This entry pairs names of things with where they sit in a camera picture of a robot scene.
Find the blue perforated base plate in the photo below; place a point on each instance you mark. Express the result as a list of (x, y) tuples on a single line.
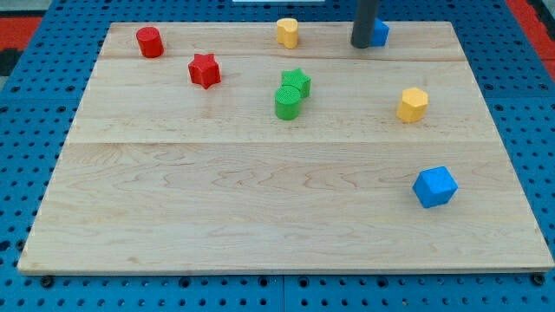
[(39, 100)]

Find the blue block behind rod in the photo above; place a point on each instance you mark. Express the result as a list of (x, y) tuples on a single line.
[(380, 34)]

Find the light wooden board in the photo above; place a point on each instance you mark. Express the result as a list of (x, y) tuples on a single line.
[(159, 176)]

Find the blue cube block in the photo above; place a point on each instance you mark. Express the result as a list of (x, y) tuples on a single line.
[(434, 186)]

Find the red star block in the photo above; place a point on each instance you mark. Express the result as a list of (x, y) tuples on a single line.
[(204, 70)]

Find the yellow heart block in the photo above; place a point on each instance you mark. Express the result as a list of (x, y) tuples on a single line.
[(287, 32)]

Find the yellow hexagon block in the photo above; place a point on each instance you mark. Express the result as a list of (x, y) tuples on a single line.
[(413, 105)]

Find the green cylinder block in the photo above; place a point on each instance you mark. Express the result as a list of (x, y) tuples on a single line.
[(287, 103)]

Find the green star block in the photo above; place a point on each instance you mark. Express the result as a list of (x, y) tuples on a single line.
[(298, 79)]

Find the red cylinder block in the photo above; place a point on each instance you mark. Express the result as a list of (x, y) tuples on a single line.
[(150, 43)]

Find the grey cylindrical robot arm rod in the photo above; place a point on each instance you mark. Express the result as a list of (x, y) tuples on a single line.
[(364, 23)]

